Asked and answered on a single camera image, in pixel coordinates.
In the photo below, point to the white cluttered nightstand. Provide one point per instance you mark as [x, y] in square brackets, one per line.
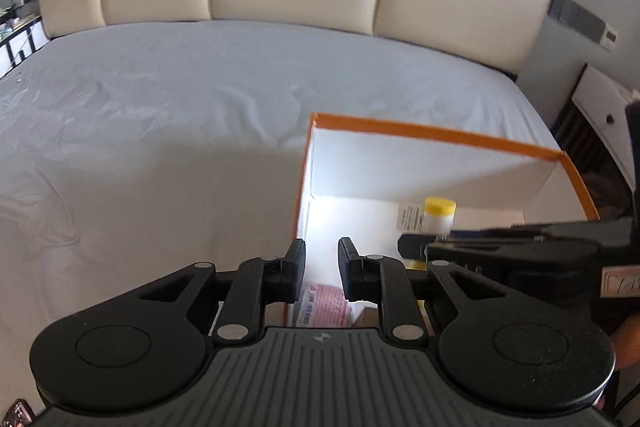
[20, 42]

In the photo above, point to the white nightstand with black frame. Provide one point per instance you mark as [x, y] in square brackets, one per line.
[600, 102]

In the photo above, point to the small yellow object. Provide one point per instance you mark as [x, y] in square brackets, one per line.
[415, 264]

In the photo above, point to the person's right hand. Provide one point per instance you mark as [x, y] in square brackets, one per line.
[629, 347]

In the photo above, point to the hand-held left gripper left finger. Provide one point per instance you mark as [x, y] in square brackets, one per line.
[295, 269]

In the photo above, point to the pink printed packet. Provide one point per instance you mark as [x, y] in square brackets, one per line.
[325, 307]

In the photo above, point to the orange-rimmed white box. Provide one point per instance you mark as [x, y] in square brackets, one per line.
[425, 157]

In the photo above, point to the bed with white sheet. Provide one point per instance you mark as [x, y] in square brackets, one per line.
[150, 132]

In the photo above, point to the white wall thermostat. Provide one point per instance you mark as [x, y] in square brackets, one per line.
[609, 38]

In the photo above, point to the white labelled packet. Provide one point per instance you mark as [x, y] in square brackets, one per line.
[411, 217]

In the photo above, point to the dark patterned object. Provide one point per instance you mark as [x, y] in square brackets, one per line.
[15, 413]

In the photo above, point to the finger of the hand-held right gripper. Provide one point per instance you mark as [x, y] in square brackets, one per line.
[560, 229]
[500, 252]

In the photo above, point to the grey wall switch panel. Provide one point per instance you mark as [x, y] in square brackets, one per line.
[575, 14]

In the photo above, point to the yellow-capped white bottle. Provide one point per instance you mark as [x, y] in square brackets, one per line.
[439, 214]

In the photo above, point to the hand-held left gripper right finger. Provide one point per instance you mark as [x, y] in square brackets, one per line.
[347, 269]

